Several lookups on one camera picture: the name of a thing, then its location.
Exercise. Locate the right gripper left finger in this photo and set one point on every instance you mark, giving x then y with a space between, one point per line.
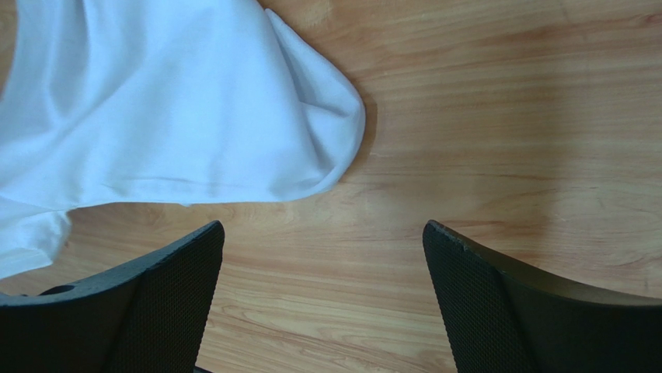
146 315

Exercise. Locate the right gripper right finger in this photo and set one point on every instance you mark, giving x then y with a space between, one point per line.
504 315

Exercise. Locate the white t shirt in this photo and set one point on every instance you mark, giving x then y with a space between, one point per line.
176 102

